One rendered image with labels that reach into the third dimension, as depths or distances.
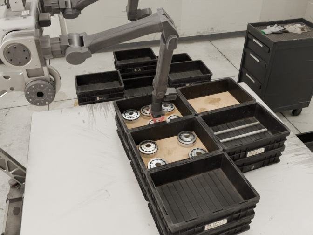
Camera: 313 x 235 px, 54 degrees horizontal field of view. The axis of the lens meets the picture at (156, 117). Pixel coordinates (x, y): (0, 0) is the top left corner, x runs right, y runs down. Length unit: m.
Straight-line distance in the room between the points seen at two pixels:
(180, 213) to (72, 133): 0.94
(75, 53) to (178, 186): 0.74
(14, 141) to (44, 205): 1.65
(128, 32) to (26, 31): 0.37
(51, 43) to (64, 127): 0.93
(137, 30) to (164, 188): 0.71
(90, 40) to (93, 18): 3.23
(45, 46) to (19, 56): 0.10
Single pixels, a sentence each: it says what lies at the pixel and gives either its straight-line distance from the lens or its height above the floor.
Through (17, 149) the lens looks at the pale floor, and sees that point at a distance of 3.11.
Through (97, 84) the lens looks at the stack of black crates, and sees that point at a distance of 2.87.
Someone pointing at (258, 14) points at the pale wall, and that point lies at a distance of 5.28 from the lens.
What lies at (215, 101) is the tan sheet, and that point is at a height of 0.83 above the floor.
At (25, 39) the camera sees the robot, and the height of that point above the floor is 1.51.
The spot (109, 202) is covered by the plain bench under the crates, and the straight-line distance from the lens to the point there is 1.58.
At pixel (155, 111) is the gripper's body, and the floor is 0.97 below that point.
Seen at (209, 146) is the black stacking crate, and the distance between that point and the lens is 1.61.
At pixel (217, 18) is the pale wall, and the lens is 4.95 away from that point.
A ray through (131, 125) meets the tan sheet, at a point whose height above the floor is 0.83.
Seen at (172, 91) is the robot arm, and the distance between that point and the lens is 1.62.
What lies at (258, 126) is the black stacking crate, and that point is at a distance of 1.87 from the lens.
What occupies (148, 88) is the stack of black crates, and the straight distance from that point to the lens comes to 2.97.
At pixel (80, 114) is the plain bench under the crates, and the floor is 0.70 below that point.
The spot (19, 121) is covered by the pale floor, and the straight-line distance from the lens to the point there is 3.46.
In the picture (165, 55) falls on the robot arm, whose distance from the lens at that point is 1.35.
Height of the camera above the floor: 1.94
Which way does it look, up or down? 37 degrees down
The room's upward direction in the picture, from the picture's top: straight up
